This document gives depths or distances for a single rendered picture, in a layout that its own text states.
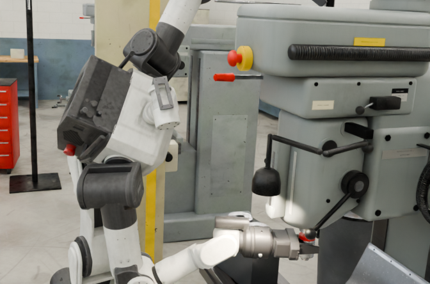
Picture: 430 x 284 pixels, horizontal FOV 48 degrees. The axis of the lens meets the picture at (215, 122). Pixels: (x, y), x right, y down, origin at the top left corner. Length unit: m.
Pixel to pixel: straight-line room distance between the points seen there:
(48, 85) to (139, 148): 8.92
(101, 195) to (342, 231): 2.29
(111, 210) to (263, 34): 0.58
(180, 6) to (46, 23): 8.66
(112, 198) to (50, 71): 8.95
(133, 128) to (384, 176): 0.67
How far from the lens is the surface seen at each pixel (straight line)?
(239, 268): 1.74
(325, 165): 1.25
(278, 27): 1.10
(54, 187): 5.34
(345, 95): 1.21
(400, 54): 1.23
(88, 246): 1.76
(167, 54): 1.45
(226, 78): 1.27
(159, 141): 1.34
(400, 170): 1.38
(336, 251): 3.42
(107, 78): 1.35
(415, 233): 1.65
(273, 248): 1.39
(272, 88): 1.28
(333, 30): 1.15
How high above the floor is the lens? 1.87
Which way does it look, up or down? 13 degrees down
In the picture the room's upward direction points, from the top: 3 degrees clockwise
